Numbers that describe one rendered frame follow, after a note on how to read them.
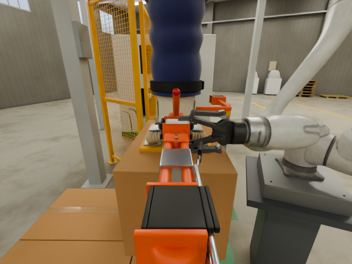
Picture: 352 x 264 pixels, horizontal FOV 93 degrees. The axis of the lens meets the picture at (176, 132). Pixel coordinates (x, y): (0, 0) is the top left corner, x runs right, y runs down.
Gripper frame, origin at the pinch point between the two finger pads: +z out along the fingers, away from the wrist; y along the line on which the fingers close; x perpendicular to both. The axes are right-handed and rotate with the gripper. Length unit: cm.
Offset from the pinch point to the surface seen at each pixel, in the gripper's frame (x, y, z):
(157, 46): 20.4, -25.7, 6.9
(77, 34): 125, -49, 91
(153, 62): 22.6, -20.5, 8.8
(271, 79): 970, 32, -541
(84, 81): 129, -8, 94
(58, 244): 11, 63, 58
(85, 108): 127, 20, 97
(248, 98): 341, 43, -162
